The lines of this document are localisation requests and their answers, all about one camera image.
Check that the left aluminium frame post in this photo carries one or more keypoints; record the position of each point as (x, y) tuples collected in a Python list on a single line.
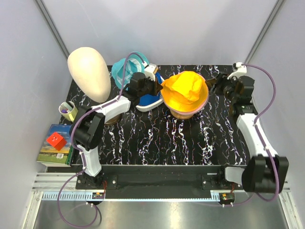
[(52, 27)]

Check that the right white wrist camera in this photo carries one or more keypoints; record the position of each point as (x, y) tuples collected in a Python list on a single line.
[(239, 70)]

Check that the teal hat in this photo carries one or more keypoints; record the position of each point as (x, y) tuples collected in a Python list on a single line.
[(123, 70)]

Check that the yellow tape cup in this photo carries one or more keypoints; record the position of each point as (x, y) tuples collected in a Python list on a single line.
[(68, 110)]

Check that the aluminium frame post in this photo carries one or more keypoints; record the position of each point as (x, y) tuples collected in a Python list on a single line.
[(264, 30), (52, 27)]

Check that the wooden hat stand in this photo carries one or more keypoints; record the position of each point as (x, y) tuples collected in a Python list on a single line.
[(182, 115)]

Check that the landscape cover book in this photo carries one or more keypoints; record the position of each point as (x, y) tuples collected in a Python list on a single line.
[(49, 156)]

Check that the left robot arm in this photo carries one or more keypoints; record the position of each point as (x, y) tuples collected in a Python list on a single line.
[(87, 129)]

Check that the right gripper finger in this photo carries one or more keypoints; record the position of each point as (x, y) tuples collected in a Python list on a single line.
[(213, 82), (213, 89)]

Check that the red cube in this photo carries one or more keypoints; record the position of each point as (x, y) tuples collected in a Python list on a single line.
[(57, 141)]

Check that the right aluminium frame post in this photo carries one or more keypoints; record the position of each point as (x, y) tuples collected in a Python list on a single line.
[(264, 30)]

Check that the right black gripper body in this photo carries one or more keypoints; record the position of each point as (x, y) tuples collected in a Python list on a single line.
[(226, 87)]

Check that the orange bucket hat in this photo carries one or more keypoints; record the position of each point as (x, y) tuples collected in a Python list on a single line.
[(184, 91)]

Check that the pink bucket hat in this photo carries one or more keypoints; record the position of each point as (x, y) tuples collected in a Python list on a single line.
[(199, 108)]

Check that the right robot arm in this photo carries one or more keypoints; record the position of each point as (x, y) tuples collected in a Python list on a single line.
[(266, 170)]

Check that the black marble table mat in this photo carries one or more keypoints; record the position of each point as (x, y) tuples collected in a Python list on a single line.
[(156, 137)]

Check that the white plastic basket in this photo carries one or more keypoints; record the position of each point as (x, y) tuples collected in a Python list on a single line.
[(152, 106)]

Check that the cream mannequin head stand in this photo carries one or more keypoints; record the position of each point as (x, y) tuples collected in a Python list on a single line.
[(90, 72)]

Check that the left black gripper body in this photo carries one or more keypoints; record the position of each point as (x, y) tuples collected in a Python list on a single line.
[(149, 88)]

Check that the blue hat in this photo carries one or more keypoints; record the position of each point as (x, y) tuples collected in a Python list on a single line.
[(150, 99)]

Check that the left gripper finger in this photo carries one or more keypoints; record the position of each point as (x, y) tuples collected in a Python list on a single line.
[(156, 91), (157, 84)]

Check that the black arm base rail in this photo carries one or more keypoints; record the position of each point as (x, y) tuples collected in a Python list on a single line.
[(159, 183)]

